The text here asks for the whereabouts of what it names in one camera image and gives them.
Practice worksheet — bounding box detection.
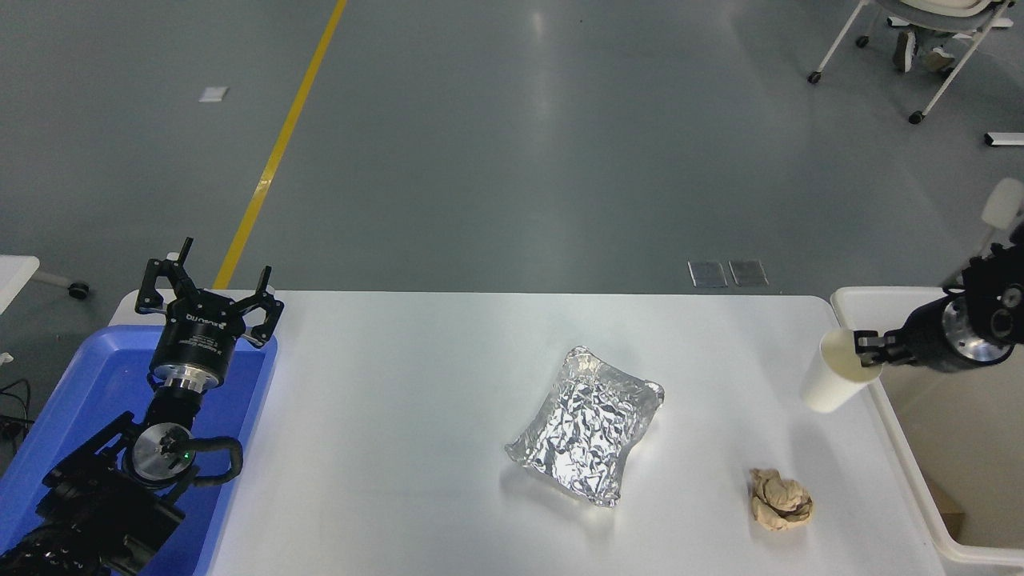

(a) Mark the crumpled tan paper ball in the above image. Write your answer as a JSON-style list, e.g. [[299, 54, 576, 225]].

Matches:
[[749, 468, 815, 534]]

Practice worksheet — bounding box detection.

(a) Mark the large pale bin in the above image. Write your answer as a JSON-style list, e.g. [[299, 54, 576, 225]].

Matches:
[[830, 286, 1024, 566]]

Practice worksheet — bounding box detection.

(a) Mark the blue plastic tray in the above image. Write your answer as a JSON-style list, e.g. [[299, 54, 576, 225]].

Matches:
[[0, 324, 279, 576]]

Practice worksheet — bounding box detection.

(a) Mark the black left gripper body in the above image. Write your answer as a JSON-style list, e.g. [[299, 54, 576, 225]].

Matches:
[[150, 290, 250, 378]]

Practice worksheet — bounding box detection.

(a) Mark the white chair with casters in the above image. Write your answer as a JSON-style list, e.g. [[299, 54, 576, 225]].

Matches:
[[807, 0, 1014, 126]]

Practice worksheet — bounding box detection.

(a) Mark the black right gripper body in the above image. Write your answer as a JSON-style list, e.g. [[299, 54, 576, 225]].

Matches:
[[902, 297, 962, 374]]

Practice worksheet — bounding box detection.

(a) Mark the black cable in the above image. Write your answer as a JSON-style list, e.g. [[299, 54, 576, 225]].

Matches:
[[0, 378, 33, 457]]

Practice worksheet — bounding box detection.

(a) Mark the white table with caster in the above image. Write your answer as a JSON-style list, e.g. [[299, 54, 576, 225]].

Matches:
[[0, 255, 90, 317]]

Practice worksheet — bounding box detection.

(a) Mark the white paper cup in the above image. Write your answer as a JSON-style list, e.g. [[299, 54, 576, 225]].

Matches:
[[802, 326, 883, 414]]

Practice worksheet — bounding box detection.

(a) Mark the crumpled silver foil tray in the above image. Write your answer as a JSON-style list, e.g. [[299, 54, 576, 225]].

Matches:
[[505, 345, 666, 510]]

